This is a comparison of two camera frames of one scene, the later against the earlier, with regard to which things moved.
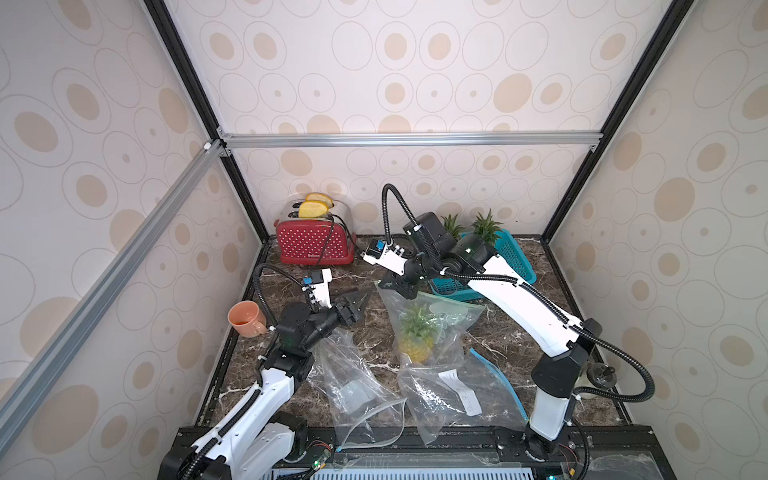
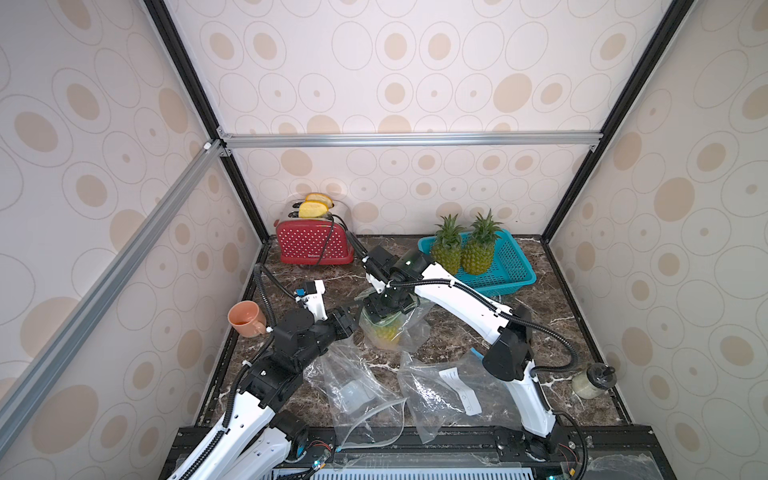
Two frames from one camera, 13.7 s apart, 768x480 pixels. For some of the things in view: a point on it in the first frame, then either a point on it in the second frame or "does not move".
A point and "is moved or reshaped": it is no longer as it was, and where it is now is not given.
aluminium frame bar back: [407, 139] does not move
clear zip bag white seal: [366, 410] does not move
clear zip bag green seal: [428, 331] is moved or reshaped
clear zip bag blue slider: [462, 393] does not move
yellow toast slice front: [312, 209] does not move
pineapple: [418, 327] -> [388, 333]
